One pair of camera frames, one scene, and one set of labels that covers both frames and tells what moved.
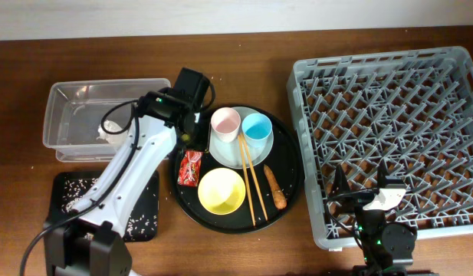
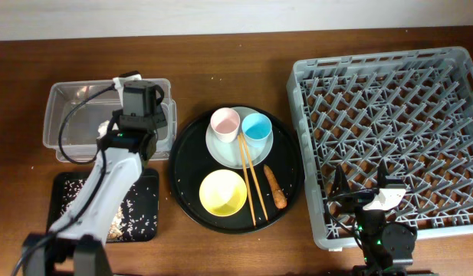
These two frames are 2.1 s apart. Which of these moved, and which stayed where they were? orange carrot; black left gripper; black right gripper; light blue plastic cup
Moved: black left gripper
Stayed: orange carrot; black right gripper; light blue plastic cup
